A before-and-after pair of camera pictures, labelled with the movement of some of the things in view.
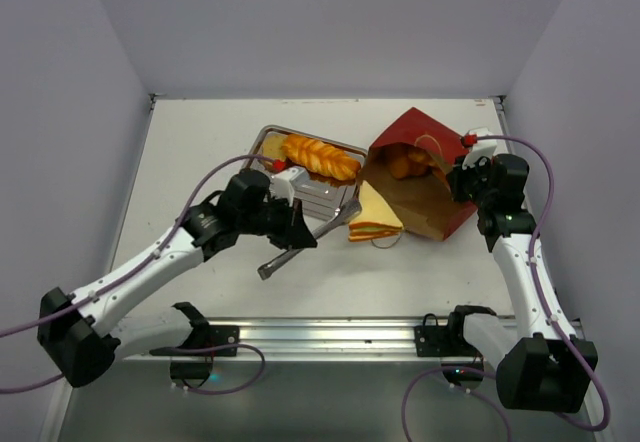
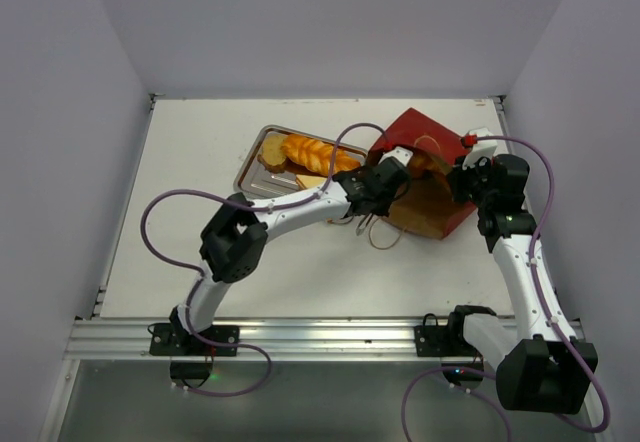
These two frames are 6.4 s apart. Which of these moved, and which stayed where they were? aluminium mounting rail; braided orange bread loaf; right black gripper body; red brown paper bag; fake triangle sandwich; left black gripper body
Moved: fake triangle sandwich; left black gripper body
Stayed: aluminium mounting rail; red brown paper bag; right black gripper body; braided orange bread loaf
